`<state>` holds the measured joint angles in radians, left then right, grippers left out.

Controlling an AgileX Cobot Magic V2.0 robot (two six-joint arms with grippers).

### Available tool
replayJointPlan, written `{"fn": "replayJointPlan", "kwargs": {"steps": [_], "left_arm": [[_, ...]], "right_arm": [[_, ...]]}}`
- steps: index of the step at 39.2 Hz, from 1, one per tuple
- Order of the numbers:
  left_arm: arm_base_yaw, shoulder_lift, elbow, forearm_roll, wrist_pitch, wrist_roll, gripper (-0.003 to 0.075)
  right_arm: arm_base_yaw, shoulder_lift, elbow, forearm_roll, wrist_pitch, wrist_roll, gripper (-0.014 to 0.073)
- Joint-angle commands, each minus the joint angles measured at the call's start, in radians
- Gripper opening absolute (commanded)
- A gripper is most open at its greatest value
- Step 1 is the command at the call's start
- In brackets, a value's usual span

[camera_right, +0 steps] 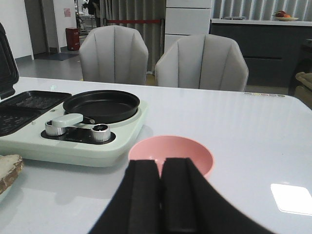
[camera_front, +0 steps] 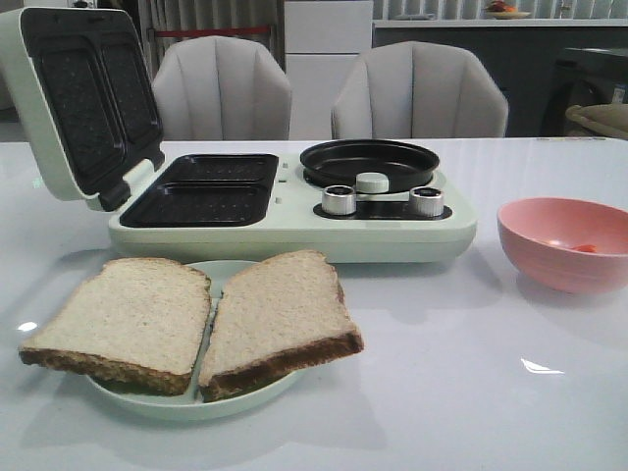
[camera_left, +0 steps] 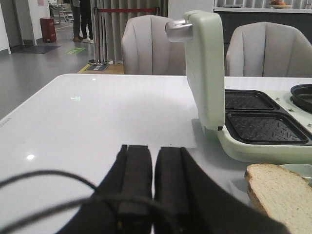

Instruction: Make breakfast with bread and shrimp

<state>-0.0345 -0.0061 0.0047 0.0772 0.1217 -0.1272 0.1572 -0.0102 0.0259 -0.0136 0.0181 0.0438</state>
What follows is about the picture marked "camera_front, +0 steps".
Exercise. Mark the light green round plate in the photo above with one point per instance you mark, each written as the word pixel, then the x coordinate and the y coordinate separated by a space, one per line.
pixel 190 405

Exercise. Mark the green breakfast maker base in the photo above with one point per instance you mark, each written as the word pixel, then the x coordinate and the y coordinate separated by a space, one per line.
pixel 210 206

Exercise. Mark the pink bowl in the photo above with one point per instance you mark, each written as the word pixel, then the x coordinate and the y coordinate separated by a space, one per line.
pixel 537 233

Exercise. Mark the green breakfast maker lid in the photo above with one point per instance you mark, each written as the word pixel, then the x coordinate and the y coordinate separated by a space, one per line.
pixel 79 82

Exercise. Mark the bread slice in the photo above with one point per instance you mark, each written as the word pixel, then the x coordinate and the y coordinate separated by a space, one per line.
pixel 140 321
pixel 275 317

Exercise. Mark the dark washing machine at right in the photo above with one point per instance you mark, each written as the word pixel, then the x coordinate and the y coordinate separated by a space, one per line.
pixel 584 77

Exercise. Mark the left grey upholstered chair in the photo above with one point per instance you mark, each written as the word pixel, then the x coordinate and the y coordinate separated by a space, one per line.
pixel 222 88

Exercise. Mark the silver control knob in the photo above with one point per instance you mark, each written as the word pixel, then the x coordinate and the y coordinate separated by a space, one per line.
pixel 339 200
pixel 426 201

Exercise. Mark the black round frying pan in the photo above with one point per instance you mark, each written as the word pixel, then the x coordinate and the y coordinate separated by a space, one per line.
pixel 341 161

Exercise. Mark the orange shrimp piece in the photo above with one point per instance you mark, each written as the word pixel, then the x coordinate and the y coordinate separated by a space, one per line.
pixel 586 248

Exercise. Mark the red barrier belt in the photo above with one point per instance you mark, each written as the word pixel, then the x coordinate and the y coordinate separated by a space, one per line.
pixel 227 31

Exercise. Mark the right silver control knob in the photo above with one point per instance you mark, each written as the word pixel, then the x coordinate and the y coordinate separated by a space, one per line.
pixel 426 201

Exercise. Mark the right grey upholstered chair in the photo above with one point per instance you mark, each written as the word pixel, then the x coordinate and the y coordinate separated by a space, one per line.
pixel 418 89

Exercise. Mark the left silver control knob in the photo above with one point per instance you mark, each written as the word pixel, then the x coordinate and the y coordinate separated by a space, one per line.
pixel 339 200

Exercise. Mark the beige cushion at right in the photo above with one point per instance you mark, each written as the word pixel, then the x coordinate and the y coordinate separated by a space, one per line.
pixel 609 120

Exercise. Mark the fruit plate on counter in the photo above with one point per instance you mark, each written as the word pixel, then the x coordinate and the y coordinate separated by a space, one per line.
pixel 500 10

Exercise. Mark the white refrigerator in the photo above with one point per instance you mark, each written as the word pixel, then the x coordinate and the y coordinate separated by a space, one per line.
pixel 322 38

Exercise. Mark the dark kitchen counter cabinet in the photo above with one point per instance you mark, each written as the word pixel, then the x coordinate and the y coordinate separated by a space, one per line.
pixel 529 59

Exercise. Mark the grey upholstered chair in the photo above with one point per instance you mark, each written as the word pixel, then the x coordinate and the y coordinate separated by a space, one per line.
pixel 222 88
pixel 418 89

